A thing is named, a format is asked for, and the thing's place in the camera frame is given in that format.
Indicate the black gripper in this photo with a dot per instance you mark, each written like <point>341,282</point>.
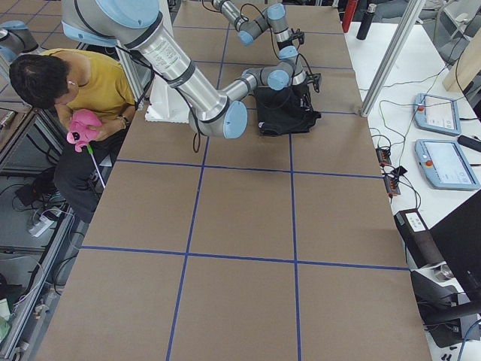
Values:
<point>282,45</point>
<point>303,91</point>

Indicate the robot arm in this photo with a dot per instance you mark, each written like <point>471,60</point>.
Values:
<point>284,88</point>
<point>272,19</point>

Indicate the pink plush toy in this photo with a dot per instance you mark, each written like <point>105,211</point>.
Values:
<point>80,132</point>

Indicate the grey aluminium frame post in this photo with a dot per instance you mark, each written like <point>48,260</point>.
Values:
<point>412,10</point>

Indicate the far blue teach pendant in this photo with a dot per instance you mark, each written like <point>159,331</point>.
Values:
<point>437,114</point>

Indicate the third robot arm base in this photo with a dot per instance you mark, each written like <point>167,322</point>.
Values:
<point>16,39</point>

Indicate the near blue teach pendant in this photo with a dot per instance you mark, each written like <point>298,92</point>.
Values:
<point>444,165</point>

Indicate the blue teach pendant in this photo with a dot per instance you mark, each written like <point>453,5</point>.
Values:
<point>444,165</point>
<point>437,114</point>

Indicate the black water bottle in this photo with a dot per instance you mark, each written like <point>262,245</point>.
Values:
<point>366,22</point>

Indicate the dark brown box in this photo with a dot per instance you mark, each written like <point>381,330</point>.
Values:
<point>417,237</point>

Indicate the green white stick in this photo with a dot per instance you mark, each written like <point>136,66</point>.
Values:
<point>92,156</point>

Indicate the red water bottle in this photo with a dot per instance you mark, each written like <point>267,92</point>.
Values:
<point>348,15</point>

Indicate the black monitor on stand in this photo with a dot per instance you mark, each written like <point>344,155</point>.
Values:
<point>447,314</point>

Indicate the white power strip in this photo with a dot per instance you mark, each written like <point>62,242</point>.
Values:
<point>45,221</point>

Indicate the black graphic t-shirt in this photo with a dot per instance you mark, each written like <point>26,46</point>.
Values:
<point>282,112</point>

